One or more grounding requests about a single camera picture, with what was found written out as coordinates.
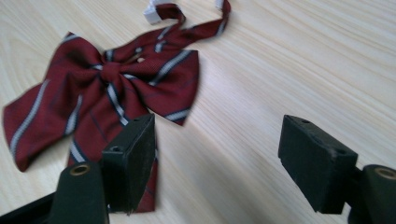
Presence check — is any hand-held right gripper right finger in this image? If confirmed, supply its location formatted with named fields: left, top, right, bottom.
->
left=277, top=114, right=359, bottom=215

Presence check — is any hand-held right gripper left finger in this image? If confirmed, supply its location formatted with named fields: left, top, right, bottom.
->
left=101, top=113, right=157, bottom=217

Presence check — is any red striped bow tie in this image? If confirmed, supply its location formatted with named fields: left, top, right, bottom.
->
left=2, top=0, right=232, bottom=214

